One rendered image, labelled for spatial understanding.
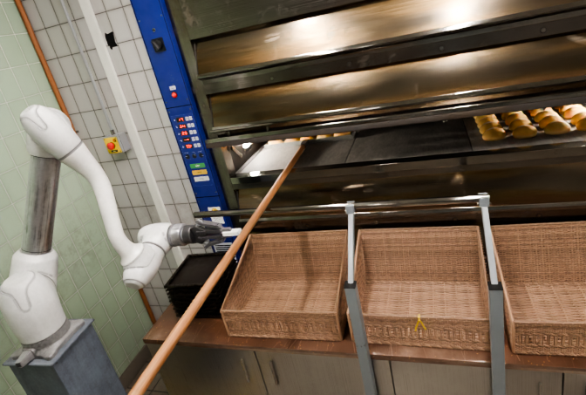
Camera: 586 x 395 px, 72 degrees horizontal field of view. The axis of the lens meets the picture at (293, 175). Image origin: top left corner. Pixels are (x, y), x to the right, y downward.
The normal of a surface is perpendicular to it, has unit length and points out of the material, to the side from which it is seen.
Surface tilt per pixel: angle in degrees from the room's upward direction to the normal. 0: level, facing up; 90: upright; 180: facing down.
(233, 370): 90
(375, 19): 70
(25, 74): 90
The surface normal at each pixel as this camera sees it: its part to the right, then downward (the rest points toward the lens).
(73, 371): 0.96, -0.11
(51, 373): -0.21, 0.40
